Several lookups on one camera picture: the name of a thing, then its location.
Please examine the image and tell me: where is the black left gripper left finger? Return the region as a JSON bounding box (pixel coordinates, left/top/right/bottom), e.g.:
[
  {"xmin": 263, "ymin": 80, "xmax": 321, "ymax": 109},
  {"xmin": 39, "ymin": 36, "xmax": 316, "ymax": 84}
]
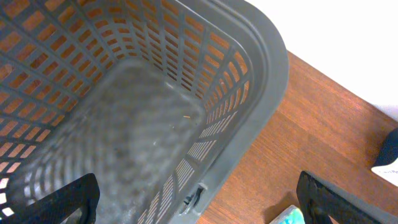
[{"xmin": 2, "ymin": 173, "xmax": 100, "ymax": 224}]

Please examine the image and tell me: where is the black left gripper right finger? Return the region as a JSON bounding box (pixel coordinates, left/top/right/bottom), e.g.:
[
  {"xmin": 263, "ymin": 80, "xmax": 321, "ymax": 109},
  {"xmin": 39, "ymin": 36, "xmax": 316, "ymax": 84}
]
[{"xmin": 296, "ymin": 170, "xmax": 397, "ymax": 223}]

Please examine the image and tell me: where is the small teal tissue pack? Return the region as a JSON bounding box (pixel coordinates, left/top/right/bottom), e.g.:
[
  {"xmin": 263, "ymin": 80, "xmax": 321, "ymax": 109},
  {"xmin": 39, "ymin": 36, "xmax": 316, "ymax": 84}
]
[{"xmin": 269, "ymin": 205, "xmax": 305, "ymax": 224}]

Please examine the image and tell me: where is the white barcode scanner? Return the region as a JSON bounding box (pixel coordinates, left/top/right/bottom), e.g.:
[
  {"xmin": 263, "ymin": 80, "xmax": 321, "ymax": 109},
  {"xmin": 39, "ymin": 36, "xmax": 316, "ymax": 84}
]
[{"xmin": 371, "ymin": 128, "xmax": 398, "ymax": 186}]

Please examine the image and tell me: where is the dark grey plastic basket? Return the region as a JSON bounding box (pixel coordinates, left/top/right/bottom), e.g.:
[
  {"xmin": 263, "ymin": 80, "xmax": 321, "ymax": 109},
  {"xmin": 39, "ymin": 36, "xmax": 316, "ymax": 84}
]
[{"xmin": 1, "ymin": 0, "xmax": 289, "ymax": 223}]

